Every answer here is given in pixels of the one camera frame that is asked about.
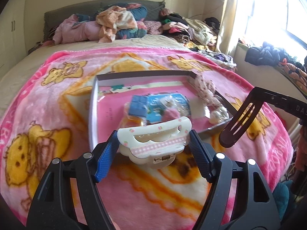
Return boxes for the yellow rings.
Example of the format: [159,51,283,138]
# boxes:
[122,101,148,127]

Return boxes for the white pearl bead jewelry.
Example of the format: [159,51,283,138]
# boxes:
[209,106,229,125]

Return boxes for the white hair claw clip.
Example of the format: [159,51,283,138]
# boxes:
[117,116,192,169]

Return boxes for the sheer dotted ribbon bow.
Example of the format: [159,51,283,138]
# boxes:
[194,75,222,108]

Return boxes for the blue small box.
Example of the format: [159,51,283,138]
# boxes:
[128,95,148,118]

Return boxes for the pink fluffy pompom hair tie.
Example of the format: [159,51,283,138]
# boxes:
[161,108,183,123]

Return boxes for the earrings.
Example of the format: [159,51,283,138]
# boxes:
[159,93,191,116]

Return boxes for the person's left hand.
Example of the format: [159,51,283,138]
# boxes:
[112,221,120,230]

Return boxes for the dark clothes on windowsill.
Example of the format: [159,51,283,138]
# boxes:
[245,42,306,97]

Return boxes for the dark cardboard box tray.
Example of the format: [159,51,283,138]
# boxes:
[88,71,237,149]

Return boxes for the cream curtain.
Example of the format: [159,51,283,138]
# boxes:
[216,0,252,56]

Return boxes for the pile of clothes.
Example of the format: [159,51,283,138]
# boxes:
[144,8,237,71]

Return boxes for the window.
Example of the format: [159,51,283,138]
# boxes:
[244,0,307,53]

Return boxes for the pink bedding bundle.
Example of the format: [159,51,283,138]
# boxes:
[53,14,101,45]

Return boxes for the orange floral cloth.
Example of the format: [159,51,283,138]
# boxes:
[96,6,137,43]

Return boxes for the white wardrobe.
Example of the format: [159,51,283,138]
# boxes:
[1,0,27,77]

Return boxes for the dark blue floral quilt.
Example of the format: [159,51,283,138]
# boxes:
[73,3,147,43]

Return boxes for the grey quilted headboard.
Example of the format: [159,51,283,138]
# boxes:
[43,0,165,41]

